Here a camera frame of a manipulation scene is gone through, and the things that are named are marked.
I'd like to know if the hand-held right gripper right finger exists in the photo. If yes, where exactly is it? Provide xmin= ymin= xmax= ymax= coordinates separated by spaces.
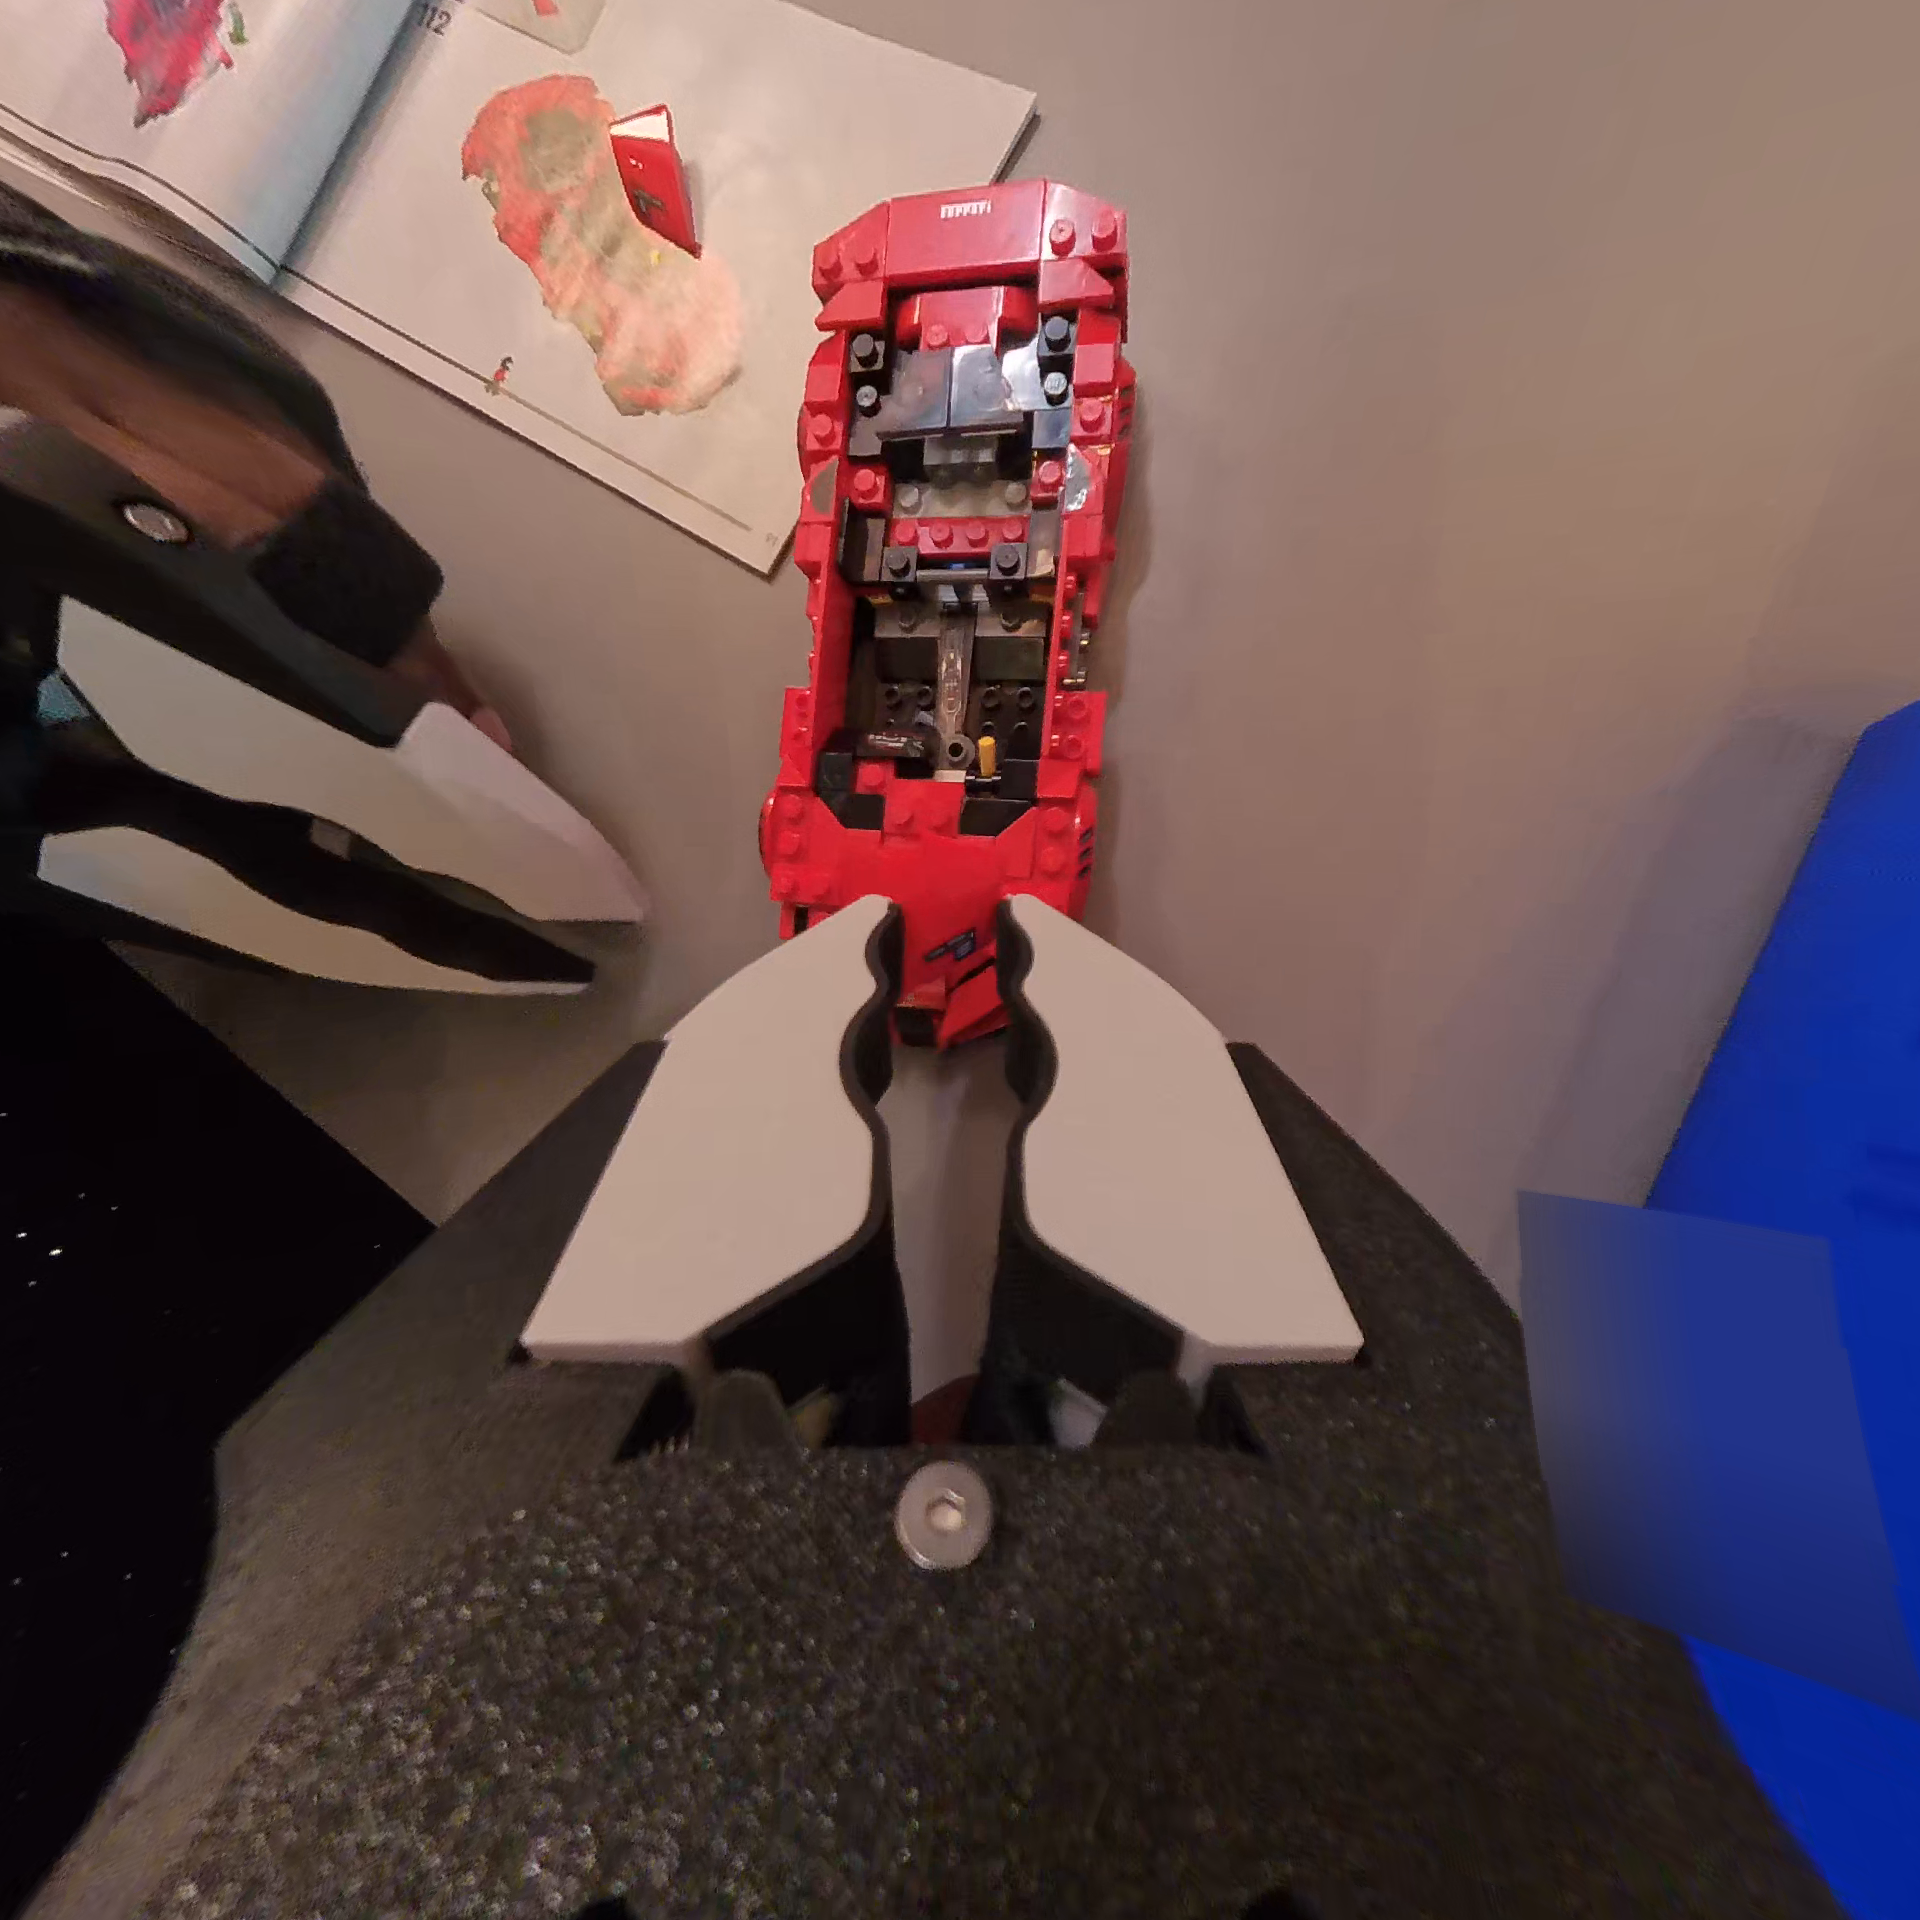
xmin=996 ymin=894 xmax=1370 ymax=1403

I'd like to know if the red lego car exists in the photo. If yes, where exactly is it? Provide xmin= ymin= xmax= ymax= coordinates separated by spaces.
xmin=754 ymin=175 xmax=1145 ymax=1055

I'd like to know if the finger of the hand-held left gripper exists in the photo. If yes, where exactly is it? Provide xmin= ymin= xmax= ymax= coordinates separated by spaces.
xmin=30 ymin=780 xmax=600 ymax=996
xmin=52 ymin=597 xmax=649 ymax=926

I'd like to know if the black mesh chair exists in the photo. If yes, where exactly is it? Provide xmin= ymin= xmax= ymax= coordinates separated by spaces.
xmin=0 ymin=914 xmax=441 ymax=1876

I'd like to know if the blue plastic bin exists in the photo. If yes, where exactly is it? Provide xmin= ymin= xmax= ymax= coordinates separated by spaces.
xmin=1516 ymin=701 xmax=1920 ymax=1920

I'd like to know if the lego instruction booklet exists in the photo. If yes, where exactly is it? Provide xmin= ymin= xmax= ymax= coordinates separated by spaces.
xmin=0 ymin=0 xmax=1040 ymax=579

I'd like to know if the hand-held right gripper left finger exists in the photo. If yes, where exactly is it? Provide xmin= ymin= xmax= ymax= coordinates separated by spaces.
xmin=517 ymin=894 xmax=912 ymax=1403

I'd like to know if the person's left hand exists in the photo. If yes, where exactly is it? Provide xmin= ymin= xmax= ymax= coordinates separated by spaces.
xmin=0 ymin=286 xmax=332 ymax=565

